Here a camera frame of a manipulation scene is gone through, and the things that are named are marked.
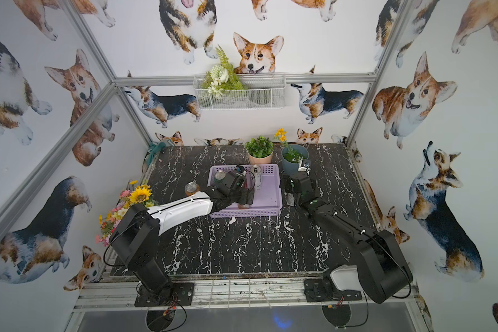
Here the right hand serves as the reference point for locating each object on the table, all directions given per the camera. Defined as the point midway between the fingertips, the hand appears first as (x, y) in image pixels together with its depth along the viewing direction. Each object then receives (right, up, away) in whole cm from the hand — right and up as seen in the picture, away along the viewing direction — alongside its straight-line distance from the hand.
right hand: (300, 171), depth 87 cm
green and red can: (-24, -16, +5) cm, 29 cm away
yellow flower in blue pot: (0, +8, +20) cm, 21 cm away
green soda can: (-35, -3, +7) cm, 36 cm away
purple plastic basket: (-13, -14, +12) cm, 23 cm away
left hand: (-24, -6, +4) cm, 25 cm away
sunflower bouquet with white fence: (-62, -8, -9) cm, 64 cm away
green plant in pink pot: (-17, +10, +14) cm, 24 cm away
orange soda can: (-47, -8, +4) cm, 48 cm away
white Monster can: (-19, 0, +6) cm, 20 cm away
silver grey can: (-4, -13, +6) cm, 15 cm away
